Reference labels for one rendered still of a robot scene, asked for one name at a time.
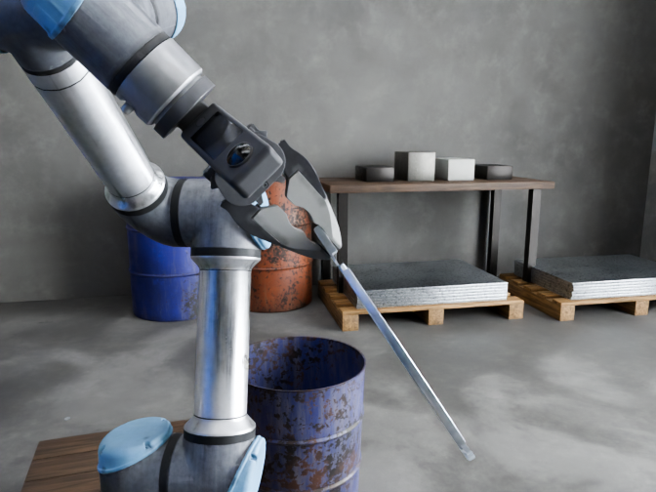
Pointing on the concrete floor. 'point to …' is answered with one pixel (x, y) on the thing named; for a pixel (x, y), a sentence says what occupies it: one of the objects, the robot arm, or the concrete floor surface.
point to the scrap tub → (307, 412)
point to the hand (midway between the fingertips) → (328, 246)
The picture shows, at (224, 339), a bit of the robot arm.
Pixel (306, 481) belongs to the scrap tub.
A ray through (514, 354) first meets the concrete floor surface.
